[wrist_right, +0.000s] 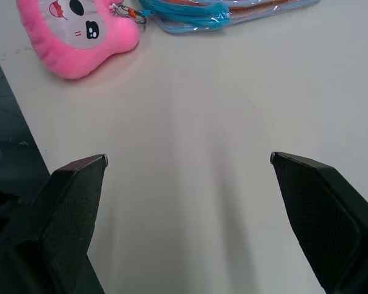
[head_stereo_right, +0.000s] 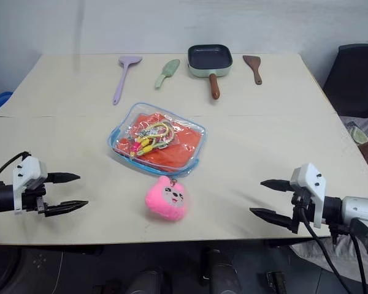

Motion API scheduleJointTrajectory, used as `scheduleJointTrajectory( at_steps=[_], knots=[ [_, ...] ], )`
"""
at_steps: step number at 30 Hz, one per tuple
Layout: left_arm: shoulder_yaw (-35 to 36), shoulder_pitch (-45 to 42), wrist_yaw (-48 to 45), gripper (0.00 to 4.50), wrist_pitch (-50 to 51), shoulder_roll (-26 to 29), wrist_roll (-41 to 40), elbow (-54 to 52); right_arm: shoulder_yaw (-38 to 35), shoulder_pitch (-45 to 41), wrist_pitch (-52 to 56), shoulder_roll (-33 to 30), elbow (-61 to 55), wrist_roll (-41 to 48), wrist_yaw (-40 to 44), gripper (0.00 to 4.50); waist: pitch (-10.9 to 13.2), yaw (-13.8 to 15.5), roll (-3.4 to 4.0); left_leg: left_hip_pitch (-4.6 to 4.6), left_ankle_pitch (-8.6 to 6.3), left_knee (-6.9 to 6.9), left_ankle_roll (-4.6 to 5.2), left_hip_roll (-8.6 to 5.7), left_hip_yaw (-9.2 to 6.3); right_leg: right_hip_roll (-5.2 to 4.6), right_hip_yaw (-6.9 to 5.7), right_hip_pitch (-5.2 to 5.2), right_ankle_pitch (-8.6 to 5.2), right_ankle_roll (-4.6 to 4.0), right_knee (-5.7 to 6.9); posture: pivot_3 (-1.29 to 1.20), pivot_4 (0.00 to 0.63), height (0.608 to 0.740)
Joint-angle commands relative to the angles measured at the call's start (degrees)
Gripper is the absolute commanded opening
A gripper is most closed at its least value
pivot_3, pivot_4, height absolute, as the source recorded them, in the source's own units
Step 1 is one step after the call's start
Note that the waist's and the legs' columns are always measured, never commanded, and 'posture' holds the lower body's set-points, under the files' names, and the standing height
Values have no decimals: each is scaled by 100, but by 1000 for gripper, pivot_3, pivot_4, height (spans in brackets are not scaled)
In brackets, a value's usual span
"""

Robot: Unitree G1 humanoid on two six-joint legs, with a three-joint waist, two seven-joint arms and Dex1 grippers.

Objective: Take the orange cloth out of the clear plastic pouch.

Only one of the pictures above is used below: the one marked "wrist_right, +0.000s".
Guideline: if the pink plush toy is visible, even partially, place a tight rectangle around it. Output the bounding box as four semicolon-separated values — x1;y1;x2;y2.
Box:
15;0;140;80

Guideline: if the orange and silver carabiner clip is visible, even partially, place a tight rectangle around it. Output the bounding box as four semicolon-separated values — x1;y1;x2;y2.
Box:
110;3;148;26

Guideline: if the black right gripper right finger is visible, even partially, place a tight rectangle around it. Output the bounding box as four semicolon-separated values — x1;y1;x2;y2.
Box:
269;151;368;294

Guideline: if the clear blue-trimmed pouch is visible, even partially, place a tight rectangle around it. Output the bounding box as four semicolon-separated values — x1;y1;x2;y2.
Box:
138;0;321;34

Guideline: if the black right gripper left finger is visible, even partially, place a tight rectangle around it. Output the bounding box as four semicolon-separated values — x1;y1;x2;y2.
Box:
0;154;109;294

